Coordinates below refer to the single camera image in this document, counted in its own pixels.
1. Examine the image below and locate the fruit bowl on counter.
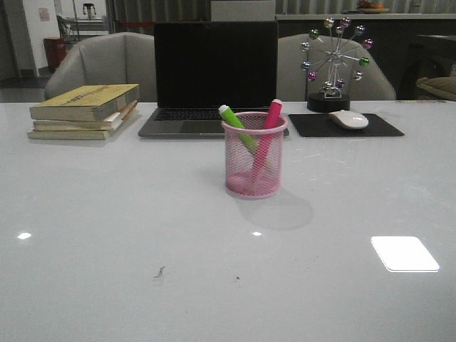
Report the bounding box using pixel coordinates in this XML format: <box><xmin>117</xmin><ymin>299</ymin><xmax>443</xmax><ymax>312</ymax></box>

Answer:
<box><xmin>357</xmin><ymin>0</ymin><xmax>390</xmax><ymax>14</ymax></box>

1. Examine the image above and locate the book in stack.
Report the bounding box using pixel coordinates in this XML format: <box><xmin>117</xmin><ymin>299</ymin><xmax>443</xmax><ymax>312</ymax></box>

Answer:
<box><xmin>27</xmin><ymin>128</ymin><xmax>115</xmax><ymax>140</ymax></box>
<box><xmin>33</xmin><ymin>100</ymin><xmax>138</xmax><ymax>131</ymax></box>

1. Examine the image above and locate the grey left armchair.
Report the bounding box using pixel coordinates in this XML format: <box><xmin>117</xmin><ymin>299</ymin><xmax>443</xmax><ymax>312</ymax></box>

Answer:
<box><xmin>44</xmin><ymin>32</ymin><xmax>157</xmax><ymax>103</ymax></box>

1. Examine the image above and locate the pink highlighter pen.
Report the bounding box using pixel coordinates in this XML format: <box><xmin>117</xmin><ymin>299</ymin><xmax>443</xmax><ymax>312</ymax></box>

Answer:
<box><xmin>252</xmin><ymin>99</ymin><xmax>283</xmax><ymax>183</ymax></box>

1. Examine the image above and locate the grey armchair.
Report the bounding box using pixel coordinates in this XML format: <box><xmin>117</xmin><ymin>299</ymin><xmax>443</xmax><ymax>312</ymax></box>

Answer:
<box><xmin>44</xmin><ymin>32</ymin><xmax>157</xmax><ymax>103</ymax></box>
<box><xmin>276</xmin><ymin>33</ymin><xmax>395</xmax><ymax>101</ymax></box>

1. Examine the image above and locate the pink mesh pen holder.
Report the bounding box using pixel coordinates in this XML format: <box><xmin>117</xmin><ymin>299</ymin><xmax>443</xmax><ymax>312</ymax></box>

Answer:
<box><xmin>222</xmin><ymin>112</ymin><xmax>289</xmax><ymax>199</ymax></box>

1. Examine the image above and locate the beige cushion at right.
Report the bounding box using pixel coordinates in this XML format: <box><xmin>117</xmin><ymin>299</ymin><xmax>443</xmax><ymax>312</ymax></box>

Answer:
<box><xmin>415</xmin><ymin>76</ymin><xmax>455</xmax><ymax>101</ymax></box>

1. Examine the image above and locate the black mouse pad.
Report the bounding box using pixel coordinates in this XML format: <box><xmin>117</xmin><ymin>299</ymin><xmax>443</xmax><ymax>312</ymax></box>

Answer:
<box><xmin>288</xmin><ymin>113</ymin><xmax>405</xmax><ymax>138</ymax></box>

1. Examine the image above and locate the green highlighter pen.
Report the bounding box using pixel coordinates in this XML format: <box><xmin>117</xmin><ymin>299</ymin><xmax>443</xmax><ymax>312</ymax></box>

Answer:
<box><xmin>219</xmin><ymin>105</ymin><xmax>258</xmax><ymax>155</ymax></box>

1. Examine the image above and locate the bottom book in stack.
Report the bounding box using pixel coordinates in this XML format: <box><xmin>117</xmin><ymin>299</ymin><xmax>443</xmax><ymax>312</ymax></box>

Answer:
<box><xmin>27</xmin><ymin>128</ymin><xmax>115</xmax><ymax>140</ymax></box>

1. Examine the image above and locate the red bin in background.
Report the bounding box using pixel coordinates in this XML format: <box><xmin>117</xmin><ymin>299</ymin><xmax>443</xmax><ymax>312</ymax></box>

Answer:
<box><xmin>43</xmin><ymin>37</ymin><xmax>66</xmax><ymax>73</ymax></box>

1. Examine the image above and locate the ferris wheel desk toy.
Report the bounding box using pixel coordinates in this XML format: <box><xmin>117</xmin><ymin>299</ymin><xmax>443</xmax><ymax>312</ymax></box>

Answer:
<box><xmin>300</xmin><ymin>16</ymin><xmax>371</xmax><ymax>113</ymax></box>

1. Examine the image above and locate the middle book in stack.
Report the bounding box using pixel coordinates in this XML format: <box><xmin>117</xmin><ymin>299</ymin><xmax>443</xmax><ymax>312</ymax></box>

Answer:
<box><xmin>33</xmin><ymin>100</ymin><xmax>138</xmax><ymax>131</ymax></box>

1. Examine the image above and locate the grey laptop with black screen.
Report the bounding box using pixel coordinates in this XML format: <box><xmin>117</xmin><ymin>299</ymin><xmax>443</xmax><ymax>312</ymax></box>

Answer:
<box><xmin>138</xmin><ymin>21</ymin><xmax>279</xmax><ymax>139</ymax></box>

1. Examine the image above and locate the white computer mouse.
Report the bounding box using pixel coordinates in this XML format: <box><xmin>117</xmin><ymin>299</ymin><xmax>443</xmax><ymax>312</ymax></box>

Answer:
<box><xmin>328</xmin><ymin>110</ymin><xmax>369</xmax><ymax>130</ymax></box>

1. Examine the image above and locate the yellow top book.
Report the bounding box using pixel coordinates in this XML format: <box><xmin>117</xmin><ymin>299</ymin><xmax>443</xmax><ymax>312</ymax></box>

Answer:
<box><xmin>29</xmin><ymin>84</ymin><xmax>140</xmax><ymax>122</ymax></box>

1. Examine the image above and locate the grey right armchair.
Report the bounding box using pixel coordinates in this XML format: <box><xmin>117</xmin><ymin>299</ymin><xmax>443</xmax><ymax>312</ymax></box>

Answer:
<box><xmin>276</xmin><ymin>33</ymin><xmax>395</xmax><ymax>101</ymax></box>

